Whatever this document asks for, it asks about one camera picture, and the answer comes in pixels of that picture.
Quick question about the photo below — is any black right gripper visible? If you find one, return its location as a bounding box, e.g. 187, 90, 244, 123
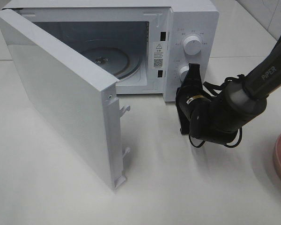
175, 63, 212, 134

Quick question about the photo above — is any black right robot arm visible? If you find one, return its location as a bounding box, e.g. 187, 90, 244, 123
175, 41, 281, 148

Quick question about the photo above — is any lower white microwave knob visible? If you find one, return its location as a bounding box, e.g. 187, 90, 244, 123
178, 66, 189, 82

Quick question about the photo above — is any white microwave knob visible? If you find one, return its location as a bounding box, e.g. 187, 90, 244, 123
178, 66, 189, 82
183, 34, 202, 55

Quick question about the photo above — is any upper white microwave knob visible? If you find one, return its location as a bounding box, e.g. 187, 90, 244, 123
183, 34, 202, 55

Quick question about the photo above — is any white warning label sticker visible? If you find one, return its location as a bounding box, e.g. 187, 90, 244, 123
152, 42, 165, 69

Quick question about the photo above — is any white microwave oven body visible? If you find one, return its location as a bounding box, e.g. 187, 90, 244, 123
0, 0, 219, 102

